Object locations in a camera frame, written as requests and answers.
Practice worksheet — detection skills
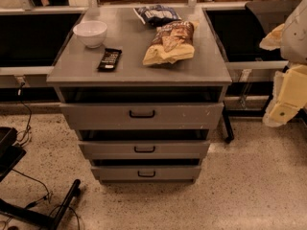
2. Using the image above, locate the grey bottom drawer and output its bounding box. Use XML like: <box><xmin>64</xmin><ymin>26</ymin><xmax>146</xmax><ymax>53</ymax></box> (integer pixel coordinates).
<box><xmin>91</xmin><ymin>166</ymin><xmax>201</xmax><ymax>181</ymax></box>

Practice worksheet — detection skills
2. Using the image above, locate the grey drawer cabinet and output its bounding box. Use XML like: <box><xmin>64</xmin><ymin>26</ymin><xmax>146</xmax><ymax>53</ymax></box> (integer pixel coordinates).
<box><xmin>47</xmin><ymin>7</ymin><xmax>231</xmax><ymax>168</ymax></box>

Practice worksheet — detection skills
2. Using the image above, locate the black office chair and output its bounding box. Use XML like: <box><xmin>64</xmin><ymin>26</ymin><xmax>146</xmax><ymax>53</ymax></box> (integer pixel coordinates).
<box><xmin>216</xmin><ymin>0</ymin><xmax>299</xmax><ymax>143</ymax></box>

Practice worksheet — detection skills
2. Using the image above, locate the blue chip bag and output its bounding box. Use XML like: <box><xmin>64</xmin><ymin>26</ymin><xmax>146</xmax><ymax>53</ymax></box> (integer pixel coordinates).
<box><xmin>133</xmin><ymin>5</ymin><xmax>181</xmax><ymax>27</ymax></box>

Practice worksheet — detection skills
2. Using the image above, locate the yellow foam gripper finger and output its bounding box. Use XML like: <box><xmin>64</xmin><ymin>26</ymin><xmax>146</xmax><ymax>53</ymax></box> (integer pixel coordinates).
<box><xmin>259</xmin><ymin>23</ymin><xmax>285</xmax><ymax>51</ymax></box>

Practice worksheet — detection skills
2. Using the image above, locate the black stand base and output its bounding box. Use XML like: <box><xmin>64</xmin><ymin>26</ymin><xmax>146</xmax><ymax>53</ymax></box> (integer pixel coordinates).
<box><xmin>0</xmin><ymin>126</ymin><xmax>83</xmax><ymax>230</ymax></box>

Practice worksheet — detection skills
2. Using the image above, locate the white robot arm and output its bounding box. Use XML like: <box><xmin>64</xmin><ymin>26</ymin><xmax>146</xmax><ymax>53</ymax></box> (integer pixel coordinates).
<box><xmin>259</xmin><ymin>0</ymin><xmax>307</xmax><ymax>127</ymax></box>

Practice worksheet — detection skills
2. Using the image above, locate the grey middle drawer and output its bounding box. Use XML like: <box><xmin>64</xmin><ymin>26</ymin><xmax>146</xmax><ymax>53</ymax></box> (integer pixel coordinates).
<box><xmin>79</xmin><ymin>140</ymin><xmax>209</xmax><ymax>159</ymax></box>

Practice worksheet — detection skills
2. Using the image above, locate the yellow brown chip bag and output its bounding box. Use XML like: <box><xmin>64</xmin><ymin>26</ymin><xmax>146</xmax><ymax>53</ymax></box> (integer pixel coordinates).
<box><xmin>143</xmin><ymin>21</ymin><xmax>200</xmax><ymax>65</ymax></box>

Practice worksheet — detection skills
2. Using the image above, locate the grey drawer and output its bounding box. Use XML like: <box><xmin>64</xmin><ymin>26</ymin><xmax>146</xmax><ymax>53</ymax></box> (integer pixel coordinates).
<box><xmin>60</xmin><ymin>103</ymin><xmax>224</xmax><ymax>130</ymax></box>
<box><xmin>91</xmin><ymin>166</ymin><xmax>201</xmax><ymax>181</ymax></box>
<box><xmin>79</xmin><ymin>140</ymin><xmax>209</xmax><ymax>159</ymax></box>

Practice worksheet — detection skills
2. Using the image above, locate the black floor cable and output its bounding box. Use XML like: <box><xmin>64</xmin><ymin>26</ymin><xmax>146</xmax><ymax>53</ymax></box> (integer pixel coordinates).
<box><xmin>15</xmin><ymin>81</ymin><xmax>34</xmax><ymax>146</ymax></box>

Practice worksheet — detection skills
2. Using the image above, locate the white ceramic bowl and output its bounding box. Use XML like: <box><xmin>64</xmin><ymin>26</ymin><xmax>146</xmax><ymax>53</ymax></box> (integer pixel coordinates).
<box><xmin>73</xmin><ymin>20</ymin><xmax>107</xmax><ymax>48</ymax></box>

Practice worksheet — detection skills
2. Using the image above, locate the black candy bar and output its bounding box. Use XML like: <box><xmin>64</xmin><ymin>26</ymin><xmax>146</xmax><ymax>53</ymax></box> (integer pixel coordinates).
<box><xmin>97</xmin><ymin>48</ymin><xmax>122</xmax><ymax>71</ymax></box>

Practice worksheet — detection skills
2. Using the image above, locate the grey top drawer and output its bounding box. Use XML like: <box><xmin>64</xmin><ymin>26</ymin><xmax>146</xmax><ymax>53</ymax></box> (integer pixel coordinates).
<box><xmin>60</xmin><ymin>103</ymin><xmax>224</xmax><ymax>130</ymax></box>

